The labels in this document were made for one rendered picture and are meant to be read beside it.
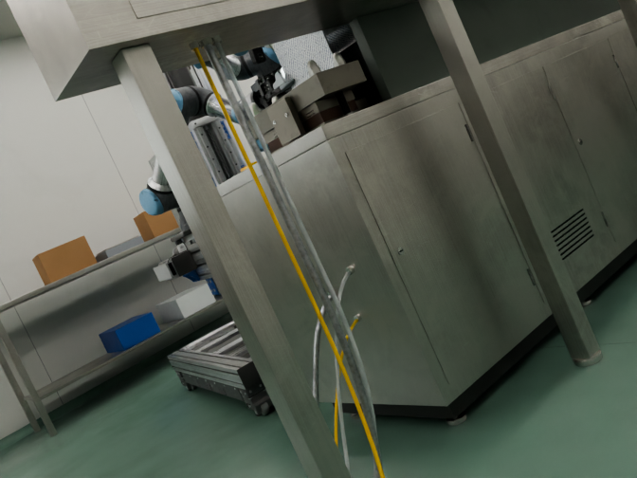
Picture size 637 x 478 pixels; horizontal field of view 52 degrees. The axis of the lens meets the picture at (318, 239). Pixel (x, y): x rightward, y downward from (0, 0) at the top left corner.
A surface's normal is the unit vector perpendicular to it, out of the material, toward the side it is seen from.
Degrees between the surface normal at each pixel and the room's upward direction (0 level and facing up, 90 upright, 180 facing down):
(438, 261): 90
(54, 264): 90
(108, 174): 90
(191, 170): 90
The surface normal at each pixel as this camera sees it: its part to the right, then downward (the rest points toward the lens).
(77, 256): 0.51, -0.16
